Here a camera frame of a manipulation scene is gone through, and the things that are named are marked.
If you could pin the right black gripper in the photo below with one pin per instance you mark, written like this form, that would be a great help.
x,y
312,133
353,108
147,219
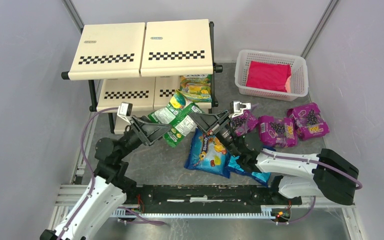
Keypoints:
x,y
223,124

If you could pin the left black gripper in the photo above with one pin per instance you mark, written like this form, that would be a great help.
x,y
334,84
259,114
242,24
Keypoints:
x,y
139,127

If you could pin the purple candy bag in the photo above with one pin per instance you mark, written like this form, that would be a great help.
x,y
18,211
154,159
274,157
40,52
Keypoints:
x,y
277,132
245,123
308,121

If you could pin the blue Slendy candy bag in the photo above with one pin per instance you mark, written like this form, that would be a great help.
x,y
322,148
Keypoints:
x,y
207,154

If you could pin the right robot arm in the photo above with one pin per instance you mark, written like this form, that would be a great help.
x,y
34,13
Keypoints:
x,y
324,174

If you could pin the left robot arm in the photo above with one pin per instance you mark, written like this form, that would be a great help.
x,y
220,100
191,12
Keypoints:
x,y
108,188

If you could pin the yellow green candy bag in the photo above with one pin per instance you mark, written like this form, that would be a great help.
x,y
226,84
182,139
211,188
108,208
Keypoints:
x,y
196,88

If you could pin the cream three-tier shelf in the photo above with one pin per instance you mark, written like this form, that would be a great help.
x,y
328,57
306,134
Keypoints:
x,y
141,63

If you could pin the pink bag in basket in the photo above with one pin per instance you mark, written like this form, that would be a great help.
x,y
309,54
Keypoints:
x,y
268,76

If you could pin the white plastic basket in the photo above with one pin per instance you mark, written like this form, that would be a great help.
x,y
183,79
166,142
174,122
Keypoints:
x,y
299,82

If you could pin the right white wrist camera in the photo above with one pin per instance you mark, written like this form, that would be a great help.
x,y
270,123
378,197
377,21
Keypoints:
x,y
237,108

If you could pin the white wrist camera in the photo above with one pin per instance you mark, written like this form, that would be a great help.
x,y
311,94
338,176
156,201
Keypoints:
x,y
125,109
237,108

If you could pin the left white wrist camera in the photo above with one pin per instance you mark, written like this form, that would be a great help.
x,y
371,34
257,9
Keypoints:
x,y
125,109

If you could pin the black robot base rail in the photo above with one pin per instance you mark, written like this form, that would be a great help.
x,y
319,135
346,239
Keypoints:
x,y
204,201

